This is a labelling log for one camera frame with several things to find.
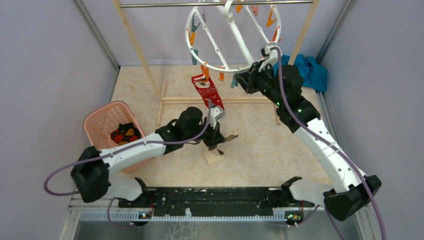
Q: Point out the orange clothes peg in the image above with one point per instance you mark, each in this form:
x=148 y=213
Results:
x=205 y=73

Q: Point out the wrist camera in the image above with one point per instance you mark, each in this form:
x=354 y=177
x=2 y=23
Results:
x=271 y=54
x=216 y=113

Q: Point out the teal clothes peg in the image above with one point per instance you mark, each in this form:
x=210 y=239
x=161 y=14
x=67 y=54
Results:
x=234 y=83

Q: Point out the pink plastic laundry basket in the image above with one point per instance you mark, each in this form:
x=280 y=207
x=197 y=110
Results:
x=99 y=124

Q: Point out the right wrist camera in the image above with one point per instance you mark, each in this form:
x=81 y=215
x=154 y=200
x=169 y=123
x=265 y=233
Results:
x=271 y=54

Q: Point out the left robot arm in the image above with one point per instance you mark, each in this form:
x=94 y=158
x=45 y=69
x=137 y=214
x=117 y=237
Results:
x=94 y=175

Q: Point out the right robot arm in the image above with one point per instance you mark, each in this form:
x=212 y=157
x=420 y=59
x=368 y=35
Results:
x=346 y=194

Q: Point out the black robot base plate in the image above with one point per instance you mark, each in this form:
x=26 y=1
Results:
x=213 y=201

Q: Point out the wooden rack frame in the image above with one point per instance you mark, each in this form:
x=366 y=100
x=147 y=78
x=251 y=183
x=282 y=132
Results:
x=225 y=9

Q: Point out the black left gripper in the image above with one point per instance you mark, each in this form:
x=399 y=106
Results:
x=216 y=137

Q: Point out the blue crumpled cloth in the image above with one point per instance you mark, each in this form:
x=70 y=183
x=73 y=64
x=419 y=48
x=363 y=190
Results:
x=313 y=74

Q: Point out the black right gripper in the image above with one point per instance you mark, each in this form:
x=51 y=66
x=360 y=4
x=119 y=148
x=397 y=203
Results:
x=248 y=79

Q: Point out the red snowflake sock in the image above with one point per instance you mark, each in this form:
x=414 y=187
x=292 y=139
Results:
x=207 y=90

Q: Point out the red black plaid sock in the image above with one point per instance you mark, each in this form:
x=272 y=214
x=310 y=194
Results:
x=125 y=133

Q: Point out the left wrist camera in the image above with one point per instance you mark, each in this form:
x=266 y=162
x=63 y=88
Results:
x=216 y=113

